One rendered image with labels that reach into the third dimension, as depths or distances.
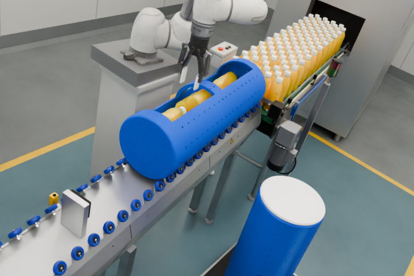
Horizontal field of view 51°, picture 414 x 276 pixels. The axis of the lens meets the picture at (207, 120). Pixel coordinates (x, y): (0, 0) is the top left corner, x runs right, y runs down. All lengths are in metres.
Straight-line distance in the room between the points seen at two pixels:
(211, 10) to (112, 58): 0.90
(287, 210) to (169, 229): 1.32
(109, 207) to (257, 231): 0.60
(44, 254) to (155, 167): 0.52
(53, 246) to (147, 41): 1.21
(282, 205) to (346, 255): 1.59
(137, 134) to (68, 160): 1.63
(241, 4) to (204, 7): 0.15
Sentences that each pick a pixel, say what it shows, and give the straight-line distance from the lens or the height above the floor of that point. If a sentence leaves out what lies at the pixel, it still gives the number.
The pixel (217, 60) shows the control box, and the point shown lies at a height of 1.05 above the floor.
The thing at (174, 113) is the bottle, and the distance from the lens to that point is 1.80.
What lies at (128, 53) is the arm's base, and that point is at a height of 1.11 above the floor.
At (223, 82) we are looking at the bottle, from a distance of 2.26.
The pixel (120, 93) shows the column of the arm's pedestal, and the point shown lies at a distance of 2.46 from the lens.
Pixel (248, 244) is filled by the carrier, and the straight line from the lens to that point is 1.92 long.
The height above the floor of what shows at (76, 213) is 1.03.
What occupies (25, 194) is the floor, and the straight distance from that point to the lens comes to 3.08.
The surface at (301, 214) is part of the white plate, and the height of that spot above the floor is 1.04.
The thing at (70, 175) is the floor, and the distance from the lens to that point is 3.21.
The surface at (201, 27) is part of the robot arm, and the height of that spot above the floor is 1.57.
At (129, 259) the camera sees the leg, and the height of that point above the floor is 0.58.
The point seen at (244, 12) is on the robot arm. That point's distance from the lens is 1.68.
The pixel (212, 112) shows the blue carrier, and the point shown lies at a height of 1.19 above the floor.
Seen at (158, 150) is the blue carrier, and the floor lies 1.12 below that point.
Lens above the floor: 2.17
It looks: 32 degrees down
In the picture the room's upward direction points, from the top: 16 degrees clockwise
